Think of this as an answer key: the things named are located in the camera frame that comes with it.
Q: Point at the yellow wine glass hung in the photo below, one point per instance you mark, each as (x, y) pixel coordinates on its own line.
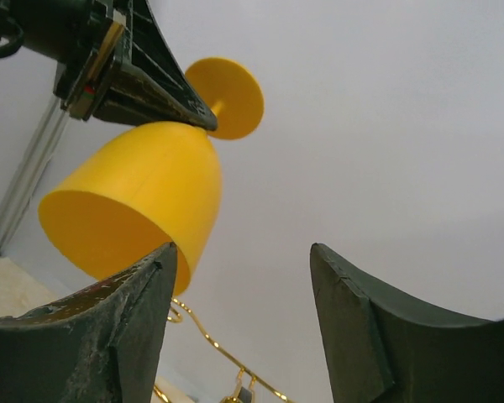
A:
(158, 183)

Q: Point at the gold wire wine glass rack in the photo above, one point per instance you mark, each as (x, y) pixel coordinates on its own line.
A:
(246, 378)

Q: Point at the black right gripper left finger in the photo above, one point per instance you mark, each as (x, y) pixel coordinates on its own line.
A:
(100, 344)

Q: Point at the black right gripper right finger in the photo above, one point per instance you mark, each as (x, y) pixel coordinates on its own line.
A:
(383, 345)

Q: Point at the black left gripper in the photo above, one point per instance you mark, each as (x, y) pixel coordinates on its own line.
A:
(113, 61)

